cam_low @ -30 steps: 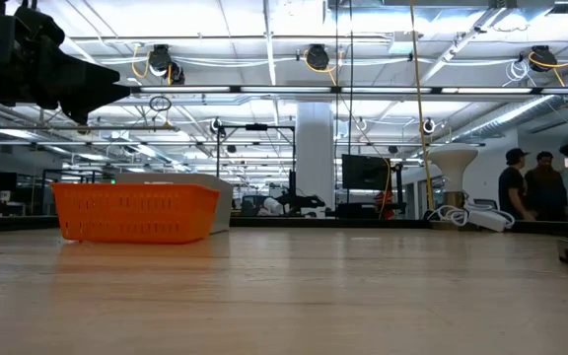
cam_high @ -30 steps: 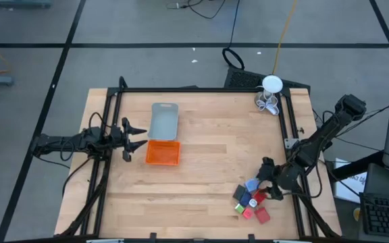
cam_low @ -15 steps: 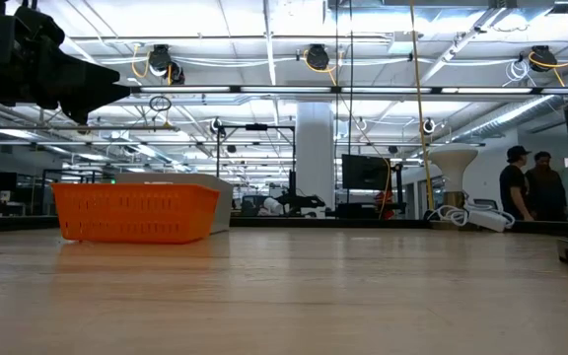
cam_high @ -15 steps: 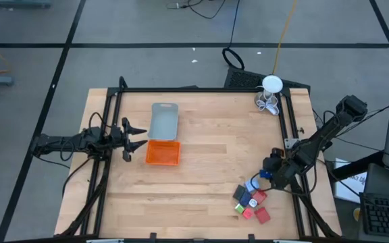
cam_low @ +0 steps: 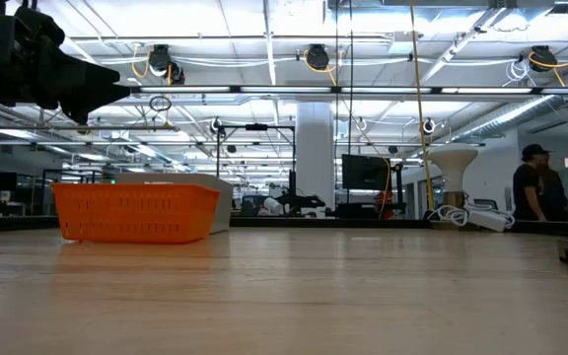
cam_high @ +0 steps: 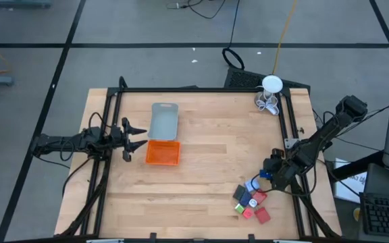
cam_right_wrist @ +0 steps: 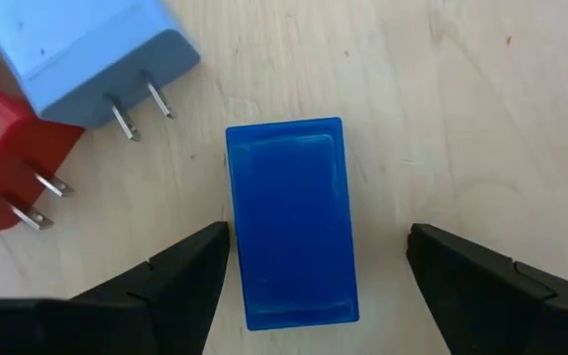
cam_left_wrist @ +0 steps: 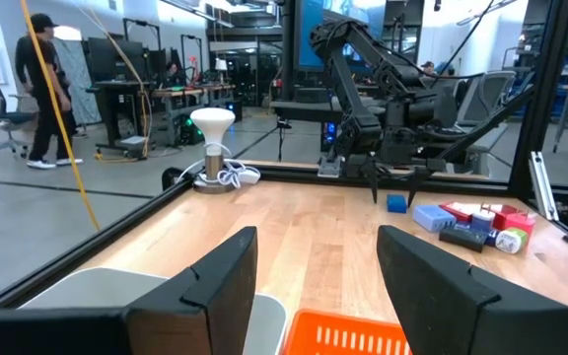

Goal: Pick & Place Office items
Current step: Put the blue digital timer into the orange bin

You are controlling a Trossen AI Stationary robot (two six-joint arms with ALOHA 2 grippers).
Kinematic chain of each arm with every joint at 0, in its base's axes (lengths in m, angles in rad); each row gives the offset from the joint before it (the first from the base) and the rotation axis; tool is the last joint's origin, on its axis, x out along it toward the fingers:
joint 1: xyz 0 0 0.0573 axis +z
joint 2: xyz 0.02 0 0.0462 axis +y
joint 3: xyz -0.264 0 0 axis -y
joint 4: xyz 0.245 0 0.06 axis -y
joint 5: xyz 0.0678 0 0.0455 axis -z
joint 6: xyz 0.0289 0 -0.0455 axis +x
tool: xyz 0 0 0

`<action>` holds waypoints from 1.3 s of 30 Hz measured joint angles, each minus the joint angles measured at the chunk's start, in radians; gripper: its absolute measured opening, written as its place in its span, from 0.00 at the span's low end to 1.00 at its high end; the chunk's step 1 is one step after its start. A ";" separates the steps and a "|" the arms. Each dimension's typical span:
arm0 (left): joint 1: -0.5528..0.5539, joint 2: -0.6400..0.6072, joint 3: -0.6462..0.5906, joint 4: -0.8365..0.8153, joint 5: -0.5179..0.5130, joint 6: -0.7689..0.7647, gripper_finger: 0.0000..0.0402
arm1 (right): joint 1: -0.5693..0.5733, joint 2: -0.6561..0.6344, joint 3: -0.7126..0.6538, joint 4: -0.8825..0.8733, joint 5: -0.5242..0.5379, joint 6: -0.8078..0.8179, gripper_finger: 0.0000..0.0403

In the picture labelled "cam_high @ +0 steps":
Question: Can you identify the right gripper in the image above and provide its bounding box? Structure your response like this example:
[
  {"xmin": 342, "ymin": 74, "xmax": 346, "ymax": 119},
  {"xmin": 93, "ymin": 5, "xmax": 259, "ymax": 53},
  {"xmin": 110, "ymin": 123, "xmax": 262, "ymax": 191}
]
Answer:
[{"xmin": 263, "ymin": 148, "xmax": 289, "ymax": 191}]

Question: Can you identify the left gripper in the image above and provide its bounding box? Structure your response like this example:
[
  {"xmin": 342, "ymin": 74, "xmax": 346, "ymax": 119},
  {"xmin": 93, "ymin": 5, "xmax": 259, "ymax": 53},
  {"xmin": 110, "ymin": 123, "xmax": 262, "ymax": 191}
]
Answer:
[{"xmin": 110, "ymin": 117, "xmax": 148, "ymax": 162}]

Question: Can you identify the light blue USB hub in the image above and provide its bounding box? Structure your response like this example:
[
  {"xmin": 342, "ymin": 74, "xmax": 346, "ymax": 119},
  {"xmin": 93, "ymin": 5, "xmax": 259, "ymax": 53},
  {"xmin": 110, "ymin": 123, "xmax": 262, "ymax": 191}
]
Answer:
[{"xmin": 244, "ymin": 178, "xmax": 261, "ymax": 192}]

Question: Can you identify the red box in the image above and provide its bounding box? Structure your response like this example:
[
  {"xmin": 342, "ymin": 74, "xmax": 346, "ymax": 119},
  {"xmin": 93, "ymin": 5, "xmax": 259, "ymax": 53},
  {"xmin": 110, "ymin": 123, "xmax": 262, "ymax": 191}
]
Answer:
[
  {"xmin": 254, "ymin": 207, "xmax": 271, "ymax": 225},
  {"xmin": 251, "ymin": 190, "xmax": 268, "ymax": 205}
]

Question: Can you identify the dark blue box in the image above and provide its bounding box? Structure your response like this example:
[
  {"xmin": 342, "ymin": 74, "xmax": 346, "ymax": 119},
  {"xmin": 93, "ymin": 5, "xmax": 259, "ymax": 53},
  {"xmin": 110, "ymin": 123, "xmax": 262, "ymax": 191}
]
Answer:
[{"xmin": 238, "ymin": 191, "xmax": 253, "ymax": 207}]

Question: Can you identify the small black box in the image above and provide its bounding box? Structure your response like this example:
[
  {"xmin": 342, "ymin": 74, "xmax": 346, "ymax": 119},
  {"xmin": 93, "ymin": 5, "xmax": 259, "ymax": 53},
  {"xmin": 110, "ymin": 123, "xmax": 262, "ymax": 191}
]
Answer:
[{"xmin": 232, "ymin": 184, "xmax": 247, "ymax": 200}]

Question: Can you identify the orange plastic basket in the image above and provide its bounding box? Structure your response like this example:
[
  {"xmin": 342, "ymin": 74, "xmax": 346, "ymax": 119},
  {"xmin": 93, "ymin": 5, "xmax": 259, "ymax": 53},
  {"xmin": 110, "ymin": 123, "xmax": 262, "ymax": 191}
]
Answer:
[{"xmin": 145, "ymin": 140, "xmax": 182, "ymax": 167}]

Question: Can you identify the grey plastic bin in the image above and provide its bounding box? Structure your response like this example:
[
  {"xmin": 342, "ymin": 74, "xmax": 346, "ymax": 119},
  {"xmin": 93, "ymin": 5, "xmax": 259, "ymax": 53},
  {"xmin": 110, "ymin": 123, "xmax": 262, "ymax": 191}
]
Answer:
[{"xmin": 147, "ymin": 102, "xmax": 180, "ymax": 141}]

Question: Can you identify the white paper sheet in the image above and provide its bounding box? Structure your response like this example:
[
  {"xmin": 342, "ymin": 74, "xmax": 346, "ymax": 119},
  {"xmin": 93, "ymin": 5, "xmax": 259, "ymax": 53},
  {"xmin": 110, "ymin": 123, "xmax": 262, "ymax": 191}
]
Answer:
[{"xmin": 333, "ymin": 157, "xmax": 367, "ymax": 204}]

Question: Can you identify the black desk leg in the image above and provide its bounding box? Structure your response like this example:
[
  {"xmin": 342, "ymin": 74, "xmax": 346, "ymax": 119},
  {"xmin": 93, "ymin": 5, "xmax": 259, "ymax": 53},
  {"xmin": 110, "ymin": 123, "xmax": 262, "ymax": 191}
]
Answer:
[{"xmin": 331, "ymin": 151, "xmax": 384, "ymax": 182}]

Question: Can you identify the white desk lamp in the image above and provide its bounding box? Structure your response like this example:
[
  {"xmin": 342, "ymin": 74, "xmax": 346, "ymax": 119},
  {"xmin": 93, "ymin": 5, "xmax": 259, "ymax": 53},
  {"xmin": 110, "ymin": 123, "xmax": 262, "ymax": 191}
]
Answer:
[{"xmin": 254, "ymin": 74, "xmax": 284, "ymax": 109}]

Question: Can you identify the black perforated panel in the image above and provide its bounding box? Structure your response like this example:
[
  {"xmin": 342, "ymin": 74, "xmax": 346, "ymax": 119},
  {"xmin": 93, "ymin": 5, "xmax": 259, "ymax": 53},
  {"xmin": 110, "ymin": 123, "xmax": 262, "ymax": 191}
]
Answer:
[{"xmin": 224, "ymin": 66, "xmax": 312, "ymax": 91}]

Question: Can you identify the black laptop with keyboard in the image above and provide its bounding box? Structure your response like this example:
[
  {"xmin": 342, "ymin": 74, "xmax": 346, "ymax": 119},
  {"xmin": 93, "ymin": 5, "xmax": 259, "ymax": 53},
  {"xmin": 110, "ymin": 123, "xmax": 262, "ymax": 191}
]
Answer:
[{"xmin": 359, "ymin": 163, "xmax": 389, "ymax": 239}]

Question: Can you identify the white coiled cable bundle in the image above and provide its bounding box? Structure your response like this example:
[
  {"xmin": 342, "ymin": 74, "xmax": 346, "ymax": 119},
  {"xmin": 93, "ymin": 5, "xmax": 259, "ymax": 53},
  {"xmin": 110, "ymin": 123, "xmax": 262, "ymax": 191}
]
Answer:
[{"xmin": 257, "ymin": 90, "xmax": 280, "ymax": 116}]

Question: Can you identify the black aluminium table frame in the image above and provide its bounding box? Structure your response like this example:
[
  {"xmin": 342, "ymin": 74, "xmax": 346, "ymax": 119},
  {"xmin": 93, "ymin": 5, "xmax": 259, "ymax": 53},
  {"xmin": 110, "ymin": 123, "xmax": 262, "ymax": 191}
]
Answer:
[{"xmin": 54, "ymin": 76, "xmax": 342, "ymax": 242}]

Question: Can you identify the black cable with loop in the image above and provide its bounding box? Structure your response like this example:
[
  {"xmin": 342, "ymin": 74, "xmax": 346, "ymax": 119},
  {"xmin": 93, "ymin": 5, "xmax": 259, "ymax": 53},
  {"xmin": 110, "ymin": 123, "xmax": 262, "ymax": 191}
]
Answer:
[{"xmin": 222, "ymin": 0, "xmax": 246, "ymax": 71}]

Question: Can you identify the black floor cable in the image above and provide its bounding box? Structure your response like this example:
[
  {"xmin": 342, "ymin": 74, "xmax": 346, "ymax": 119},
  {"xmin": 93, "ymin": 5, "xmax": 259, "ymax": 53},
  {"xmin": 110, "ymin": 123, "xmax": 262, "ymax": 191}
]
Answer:
[{"xmin": 166, "ymin": 0, "xmax": 228, "ymax": 20}]

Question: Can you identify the yellow hanging cable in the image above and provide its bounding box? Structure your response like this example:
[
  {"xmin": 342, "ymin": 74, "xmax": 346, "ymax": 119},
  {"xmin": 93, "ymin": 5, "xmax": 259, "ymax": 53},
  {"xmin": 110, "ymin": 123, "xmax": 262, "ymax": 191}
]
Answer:
[{"xmin": 271, "ymin": 0, "xmax": 299, "ymax": 76}]

